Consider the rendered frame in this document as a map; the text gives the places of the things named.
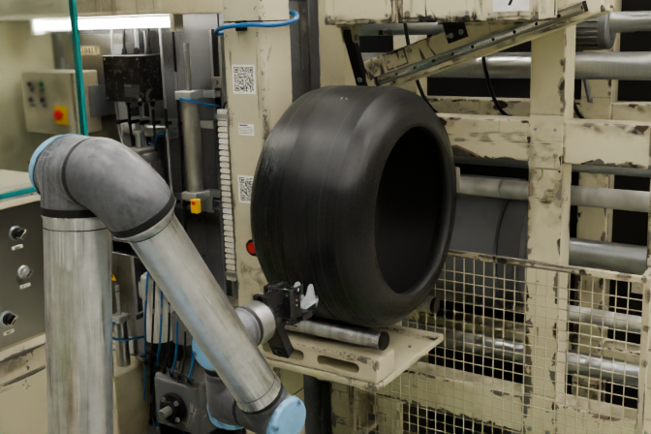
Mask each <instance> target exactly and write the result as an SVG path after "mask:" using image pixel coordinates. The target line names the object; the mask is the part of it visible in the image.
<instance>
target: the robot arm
mask: <svg viewBox="0 0 651 434"><path fill-rule="evenodd" d="M29 178H30V181H31V184H32V186H33V188H34V189H35V190H36V192H37V193H38V194H39V195H40V196H41V217H42V218H43V241H44V285H45V330H46V418H47V434H113V382H112V297H111V236H113V237H114V238H116V239H122V240H128V242H129V243H130V245H131V246H132V248H133V249H134V251H135V252H136V254H137V255H138V256H139V258H140V260H141V261H142V263H143V264H144V266H145V267H146V269H147V270H148V272H149V273H150V275H151V276H152V278H153V279H154V281H155V282H156V284H157V285H158V287H159V288H160V289H161V291H162V292H163V294H164V295H165V297H166V298H167V300H168V301H169V303H170V305H171V306H172V308H173V309H174V311H175V312H176V314H177V315H178V317H179V318H180V320H181V321H182V322H183V324H185V326H186V327H187V329H188V330H189V332H190V333H191V335H192V336H193V341H192V348H193V353H194V355H195V358H196V360H197V362H198V363H199V364H200V365H201V366H202V367H204V373H205V383H206V394H207V405H206V407H207V411H208V414H209V419H210V421H211V422H212V423H213V424H214V425H215V426H217V427H219V428H221V429H222V428H224V429H226V430H236V429H241V428H243V427H244V428H246V429H248V430H250V431H252V432H254V433H256V434H298V433H299V432H300V431H301V429H302V427H303V425H304V422H305V418H306V409H305V406H304V404H303V402H302V401H301V400H300V399H299V398H298V397H297V396H294V395H293V396H291V395H290V394H288V392H287V391H286V389H285V388H284V386H283V384H282V383H281V381H280V380H279V378H278V377H277V376H276V375H275V374H274V373H273V371H272V369H271V368H270V366H269V365H268V363H267V361H266V360H265V358H264V356H263V354H262V353H261V351H260V350H259V348H258V346H260V345H261V344H262V343H264V342H266V341H267V343H268V345H269V347H270V349H271V351H272V353H273V354H274V355H276V356H279V357H285V358H289V357H290V355H291V354H292V352H293V351H294V348H293V346H292V343H291V341H290V339H289V336H288V334H287V332H286V330H285V328H284V326H285V325H288V326H291V325H295V324H298V323H300V322H301V321H304V320H306V319H308V318H310V317H312V316H313V315H314V313H315V311H316V308H317V305H318V302H319V298H318V296H317V295H315V292H314V287H313V285H312V284H310V285H309V286H308V288H307V292H306V295H305V296H304V293H303V284H300V282H295V283H294V285H293V286H290V285H288V282H283V281H281V282H279V281H278V280H276V281H273V282H271V283H269V284H267V285H265V286H263V294H254V295H253V300H251V301H249V302H247V303H245V304H242V305H240V306H238V307H236V308H235V309H233V307H232V305H231V304H230V302H229V300H228V299H227V297H226V296H225V294H224V292H223V291H222V289H221V288H220V286H219V284H218V283H217V281H216V280H215V278H214V276H213V275H212V273H211V272H210V270H209V268H208V267H207V265H206V264H205V262H204V260H203V259H202V257H201V255H200V253H199V252H198V250H197V249H196V247H195V245H194V244H193V242H192V241H191V239H190V237H189V236H188V234H187V233H186V232H185V230H184V229H183V227H182V226H181V224H180V222H179V221H178V219H177V218H176V216H175V215H174V213H173V210H174V207H175V203H176V198H175V196H174V194H173V193H172V191H171V189H170V187H169V185H168V184H167V183H166V181H165V180H164V179H163V178H162V177H161V175H160V174H159V173H158V172H156V171H155V170H154V169H153V168H152V167H151V166H150V165H149V164H148V163H147V162H146V161H145V160H144V159H143V158H141V156H140V155H139V154H137V153H136V152H135V151H133V150H132V149H130V148H129V147H127V146H126V145H124V144H123V143H120V142H118V141H116V140H114V139H108V138H95V137H87V136H84V135H80V134H67V135H59V136H55V137H52V138H50V139H47V140H46V141H44V142H43V143H42V144H41V145H40V146H39V147H38V148H37V149H36V151H35V152H34V154H33V156H32V158H31V161H30V164H29ZM272 284H274V285H273V286H271V287H269V286H270V285H272ZM268 289H269V291H268Z"/></svg>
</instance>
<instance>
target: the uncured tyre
mask: <svg viewBox="0 0 651 434"><path fill-rule="evenodd" d="M340 96H352V97H351V98H350V99H349V100H348V101H336V100H337V99H338V98H339V97H340ZM455 209H456V172H455V163H454V158H453V152H452V148H451V144H450V138H449V136H448V133H447V131H446V128H445V126H444V124H443V123H442V121H441V119H440V118H439V117H438V115H437V114H436V113H435V112H434V111H433V109H432V108H431V107H430V106H429V105H428V104H427V103H426V102H425V101H424V100H423V99H422V98H421V96H419V95H418V94H416V93H414V92H412V91H409V90H406V89H403V88H400V87H395V86H359V85H329V86H324V87H321V88H318V89H315V90H312V91H309V92H307V93H305V94H304V95H302V96H300V97H299V98H298V99H296V100H295V101H294V102H293V103H292V104H291V105H290V106H289V107H288V108H287V110H286V111H285V112H284V113H283V115H282V116H281V118H280V119H279V120H278V122H277V123H276V124H275V126H274V127H273V129H272V130H271V132H270V134H269V135H268V137H267V139H266V141H265V143H264V145H263V149H262V152H261V154H260V157H259V160H258V163H257V166H256V170H255V174H254V179H253V184H252V192H251V202H250V222H251V233H252V238H253V243H254V248H255V251H256V255H257V258H258V261H259V263H260V266H261V268H262V270H263V274H264V276H265V278H266V281H267V282H268V284H269V283H271V282H273V281H276V280H278V281H279V282H281V281H283V282H288V285H290V286H293V285H294V284H295V282H300V284H303V293H304V296H305V295H306V292H307V288H308V286H309V285H310V284H312V285H313V287H314V292H315V295H317V296H318V298H319V302H318V305H317V308H316V311H315V313H314V315H313V316H312V317H316V318H321V319H326V320H331V321H335V322H340V323H344V324H349V325H354V326H363V327H368V328H374V327H383V326H392V325H394V324H396V323H398V322H400V321H401V320H403V319H404V318H405V317H407V316H408V315H409V314H410V313H412V312H413V311H414V310H415V309H417V308H418V307H419V306H420V305H421V304H422V303H423V302H424V301H425V300H426V298H427V297H428V296H429V294H430V293H431V291H432V289H433V288H434V286H435V284H436V282H437V280H438V278H439V276H440V274H441V271H442V269H443V266H444V264H445V261H446V258H447V254H448V251H449V248H450V241H451V236H452V231H453V225H454V218H455Z"/></svg>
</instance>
